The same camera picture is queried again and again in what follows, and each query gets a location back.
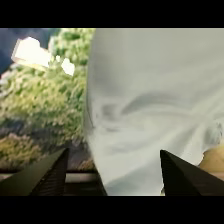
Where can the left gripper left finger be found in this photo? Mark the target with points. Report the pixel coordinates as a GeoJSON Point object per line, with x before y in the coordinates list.
{"type": "Point", "coordinates": [46, 176]}

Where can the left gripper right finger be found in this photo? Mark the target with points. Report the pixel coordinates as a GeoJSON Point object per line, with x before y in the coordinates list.
{"type": "Point", "coordinates": [183, 178]}

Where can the pale green garment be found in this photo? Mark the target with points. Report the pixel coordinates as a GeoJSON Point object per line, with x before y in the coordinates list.
{"type": "Point", "coordinates": [150, 100]}

